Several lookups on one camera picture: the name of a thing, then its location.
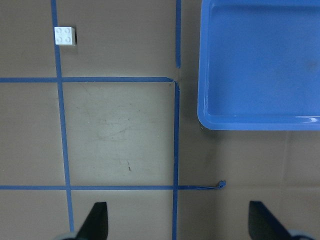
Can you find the blue plastic tray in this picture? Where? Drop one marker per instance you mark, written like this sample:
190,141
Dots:
259,65

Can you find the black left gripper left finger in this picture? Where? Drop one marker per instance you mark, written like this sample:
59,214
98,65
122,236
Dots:
95,226

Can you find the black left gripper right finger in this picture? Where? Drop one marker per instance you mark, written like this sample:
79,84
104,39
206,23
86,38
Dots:
263,225

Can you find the white block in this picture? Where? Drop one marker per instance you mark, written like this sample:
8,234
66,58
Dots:
65,36

